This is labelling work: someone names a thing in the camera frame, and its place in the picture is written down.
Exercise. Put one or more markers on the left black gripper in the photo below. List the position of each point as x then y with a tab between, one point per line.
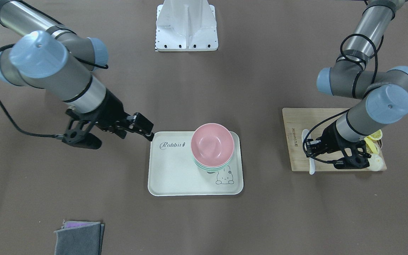
331	136

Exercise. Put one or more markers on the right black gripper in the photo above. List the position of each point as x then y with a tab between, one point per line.
113	108

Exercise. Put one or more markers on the white ceramic spoon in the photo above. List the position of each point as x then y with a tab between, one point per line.
311	161

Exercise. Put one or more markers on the pink bowl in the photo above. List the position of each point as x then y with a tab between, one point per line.
212	145

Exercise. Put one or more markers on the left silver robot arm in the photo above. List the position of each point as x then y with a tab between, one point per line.
383	95

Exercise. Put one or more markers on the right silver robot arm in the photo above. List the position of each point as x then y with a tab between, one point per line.
51	56

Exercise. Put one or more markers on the green bowl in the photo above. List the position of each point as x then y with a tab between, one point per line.
211	169

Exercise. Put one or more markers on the wooden cutting board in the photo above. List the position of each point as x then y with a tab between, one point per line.
297	119

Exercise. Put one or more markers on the cream rabbit tray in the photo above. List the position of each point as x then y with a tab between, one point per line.
173	172

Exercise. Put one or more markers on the white steamed bun toy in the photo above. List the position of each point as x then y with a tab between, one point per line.
376	163

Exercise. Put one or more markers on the grey folded cloth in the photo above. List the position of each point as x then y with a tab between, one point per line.
79	238

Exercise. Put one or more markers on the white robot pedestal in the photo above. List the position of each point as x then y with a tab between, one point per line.
186	25

